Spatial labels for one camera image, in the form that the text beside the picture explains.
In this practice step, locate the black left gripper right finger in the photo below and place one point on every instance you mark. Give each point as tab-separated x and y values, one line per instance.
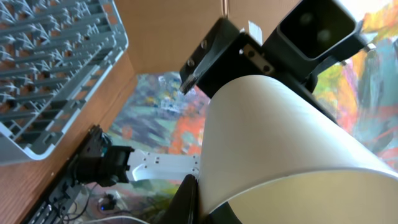
223	215

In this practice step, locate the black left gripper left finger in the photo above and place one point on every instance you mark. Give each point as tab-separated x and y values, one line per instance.
183	208

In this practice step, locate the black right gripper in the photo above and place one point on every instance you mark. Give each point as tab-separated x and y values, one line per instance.
311	38

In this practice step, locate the white paper cup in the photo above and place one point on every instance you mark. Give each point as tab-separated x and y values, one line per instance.
274	158

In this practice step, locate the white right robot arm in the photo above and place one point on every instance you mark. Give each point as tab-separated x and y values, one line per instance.
161	165

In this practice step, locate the grey dishwasher rack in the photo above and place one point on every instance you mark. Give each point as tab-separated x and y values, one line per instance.
54	56

